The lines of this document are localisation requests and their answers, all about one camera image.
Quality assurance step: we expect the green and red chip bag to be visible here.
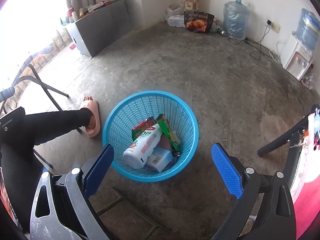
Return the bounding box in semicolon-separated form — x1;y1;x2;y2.
131;116;160;143

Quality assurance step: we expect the green snack packet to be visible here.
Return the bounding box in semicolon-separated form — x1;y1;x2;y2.
156;114;182;152

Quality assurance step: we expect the white cable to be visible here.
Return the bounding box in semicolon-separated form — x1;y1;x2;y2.
269;40;288;64

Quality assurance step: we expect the white strawberry print bottle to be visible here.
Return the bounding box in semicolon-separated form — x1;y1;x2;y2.
122;123;163;170

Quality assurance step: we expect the black bread print bag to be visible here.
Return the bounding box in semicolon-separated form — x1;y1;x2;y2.
184;10;215;33

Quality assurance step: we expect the white plastic pack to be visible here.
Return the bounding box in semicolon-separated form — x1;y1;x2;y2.
168;15;187;27

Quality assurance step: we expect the clear bag with red items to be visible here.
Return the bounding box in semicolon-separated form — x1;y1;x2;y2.
300;66;318;90

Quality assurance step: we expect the black metal folding frame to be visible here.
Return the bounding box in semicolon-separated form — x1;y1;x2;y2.
0;45;84;134

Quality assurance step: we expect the white water dispenser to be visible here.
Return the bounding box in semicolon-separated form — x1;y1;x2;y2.
280;32;314;82

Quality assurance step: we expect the person's leg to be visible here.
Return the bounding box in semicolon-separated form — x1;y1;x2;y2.
0;95;97;233

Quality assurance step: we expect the pink and white cloth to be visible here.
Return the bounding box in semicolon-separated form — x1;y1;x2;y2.
287;104;320;240

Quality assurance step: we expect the black metal bar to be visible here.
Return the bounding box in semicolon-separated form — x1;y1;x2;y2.
257;115;310;157

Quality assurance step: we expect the blue plastic mesh basket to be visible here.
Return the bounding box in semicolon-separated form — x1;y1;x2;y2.
102;90;200;183

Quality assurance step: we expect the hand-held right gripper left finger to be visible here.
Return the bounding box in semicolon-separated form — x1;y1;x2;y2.
29;143;115;240

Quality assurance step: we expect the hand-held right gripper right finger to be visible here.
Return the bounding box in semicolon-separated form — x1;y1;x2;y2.
211;142;297;240

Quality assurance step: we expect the wall power outlet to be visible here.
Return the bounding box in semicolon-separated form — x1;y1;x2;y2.
266;19;281;33

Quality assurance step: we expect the blue and white box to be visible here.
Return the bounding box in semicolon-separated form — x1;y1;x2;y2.
146;146;173;173

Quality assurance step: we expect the pink slipper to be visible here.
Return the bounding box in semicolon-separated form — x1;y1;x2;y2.
79;98;101;138

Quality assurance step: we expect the grey cabinet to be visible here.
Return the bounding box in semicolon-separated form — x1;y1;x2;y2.
66;0;130;57

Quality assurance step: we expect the large blue water jug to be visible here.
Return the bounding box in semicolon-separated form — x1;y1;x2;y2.
222;0;250;40
295;7;320;50

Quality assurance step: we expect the black cable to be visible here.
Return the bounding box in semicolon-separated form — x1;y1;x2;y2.
227;25;273;60

